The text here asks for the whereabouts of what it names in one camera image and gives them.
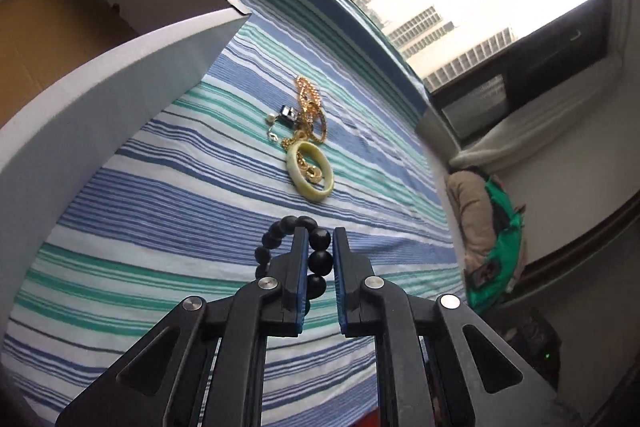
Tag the green cloth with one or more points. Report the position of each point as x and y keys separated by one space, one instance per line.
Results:
x=510 y=227

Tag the gold bangle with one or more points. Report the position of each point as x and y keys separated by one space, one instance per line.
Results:
x=321 y=128

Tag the small silver earring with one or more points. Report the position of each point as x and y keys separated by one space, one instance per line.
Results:
x=274 y=136

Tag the pearl earring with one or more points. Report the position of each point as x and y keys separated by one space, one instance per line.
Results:
x=271 y=118

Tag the white cardboard box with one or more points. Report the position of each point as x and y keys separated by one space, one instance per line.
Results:
x=125 y=72

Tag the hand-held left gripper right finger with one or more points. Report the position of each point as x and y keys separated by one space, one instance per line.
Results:
x=339 y=278

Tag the black device green light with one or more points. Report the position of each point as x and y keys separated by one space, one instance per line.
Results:
x=535 y=337

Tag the beige cushion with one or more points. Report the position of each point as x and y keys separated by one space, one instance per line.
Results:
x=470 y=207

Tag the blue green striped bed sheet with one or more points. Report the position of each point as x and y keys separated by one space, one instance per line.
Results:
x=150 y=232

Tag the white curtain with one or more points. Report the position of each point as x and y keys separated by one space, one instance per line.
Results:
x=525 y=127

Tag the dark window frame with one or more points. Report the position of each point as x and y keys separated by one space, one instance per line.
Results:
x=550 y=72

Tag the slim apartment towers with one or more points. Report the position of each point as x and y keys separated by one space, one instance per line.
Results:
x=450 y=57

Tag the pale green jade bangle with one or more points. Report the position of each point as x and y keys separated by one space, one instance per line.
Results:
x=316 y=195

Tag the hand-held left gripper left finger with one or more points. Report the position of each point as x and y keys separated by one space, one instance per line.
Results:
x=301 y=278

